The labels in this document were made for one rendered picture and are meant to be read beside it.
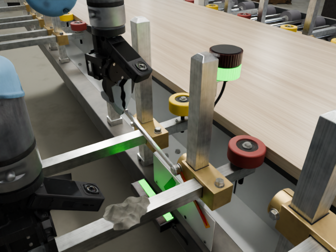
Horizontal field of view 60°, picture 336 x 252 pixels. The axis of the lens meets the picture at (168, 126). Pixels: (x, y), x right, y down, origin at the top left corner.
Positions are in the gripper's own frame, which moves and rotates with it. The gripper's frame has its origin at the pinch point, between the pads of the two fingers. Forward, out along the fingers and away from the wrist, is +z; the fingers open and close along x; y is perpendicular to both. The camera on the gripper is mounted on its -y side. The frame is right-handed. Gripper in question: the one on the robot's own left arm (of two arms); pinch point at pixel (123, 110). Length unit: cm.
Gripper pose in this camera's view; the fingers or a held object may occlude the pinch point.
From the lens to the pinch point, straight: 72.4
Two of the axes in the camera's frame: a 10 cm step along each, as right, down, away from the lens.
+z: 0.0, 8.4, 5.4
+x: -6.3, 4.2, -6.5
